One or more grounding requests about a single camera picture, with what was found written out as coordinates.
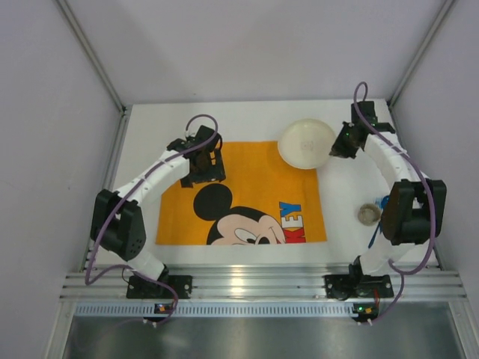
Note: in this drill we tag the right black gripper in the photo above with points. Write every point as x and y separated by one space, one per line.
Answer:
343 148

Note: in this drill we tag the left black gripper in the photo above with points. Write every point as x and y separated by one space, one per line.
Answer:
206 177

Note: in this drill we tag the white round plate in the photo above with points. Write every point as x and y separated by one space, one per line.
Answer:
305 144

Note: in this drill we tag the orange Mickey placemat cloth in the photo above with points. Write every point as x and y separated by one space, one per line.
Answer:
262 201

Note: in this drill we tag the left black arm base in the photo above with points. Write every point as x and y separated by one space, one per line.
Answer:
139 288

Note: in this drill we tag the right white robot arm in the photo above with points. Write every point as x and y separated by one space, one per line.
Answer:
413 214

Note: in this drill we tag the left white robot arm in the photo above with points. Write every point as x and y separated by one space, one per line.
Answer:
118 223

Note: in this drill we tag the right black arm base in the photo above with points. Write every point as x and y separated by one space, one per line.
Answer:
343 286

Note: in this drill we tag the blue fork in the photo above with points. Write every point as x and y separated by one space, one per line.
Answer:
381 202

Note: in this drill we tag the blue spoon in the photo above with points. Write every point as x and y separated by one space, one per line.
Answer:
377 231

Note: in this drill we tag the slotted grey cable duct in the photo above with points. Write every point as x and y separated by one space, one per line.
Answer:
232 309

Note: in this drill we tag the aluminium mounting rail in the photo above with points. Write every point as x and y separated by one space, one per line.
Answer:
260 283

